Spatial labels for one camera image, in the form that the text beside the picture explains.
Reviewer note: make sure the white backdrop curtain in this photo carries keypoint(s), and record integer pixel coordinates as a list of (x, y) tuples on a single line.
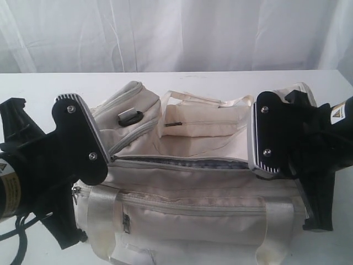
[(168, 36)]

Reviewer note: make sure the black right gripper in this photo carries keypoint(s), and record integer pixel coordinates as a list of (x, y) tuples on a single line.
[(320, 144)]

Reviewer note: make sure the white fabric duffel bag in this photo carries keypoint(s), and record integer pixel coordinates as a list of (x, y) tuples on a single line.
[(179, 189)]

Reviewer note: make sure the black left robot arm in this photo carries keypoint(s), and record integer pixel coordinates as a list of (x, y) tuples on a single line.
[(36, 176)]

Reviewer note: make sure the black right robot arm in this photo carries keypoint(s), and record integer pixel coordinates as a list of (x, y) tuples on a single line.
[(321, 146)]

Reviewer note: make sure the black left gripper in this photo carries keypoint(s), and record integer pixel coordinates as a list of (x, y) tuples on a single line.
[(34, 177)]

